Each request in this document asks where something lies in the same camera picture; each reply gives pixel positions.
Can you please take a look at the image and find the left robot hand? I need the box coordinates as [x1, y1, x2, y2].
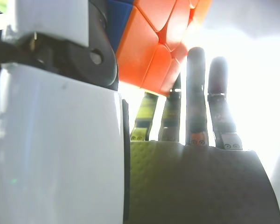
[0, 0, 280, 224]

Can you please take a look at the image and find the colourful puzzle cube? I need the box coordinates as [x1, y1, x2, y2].
[106, 0, 213, 98]

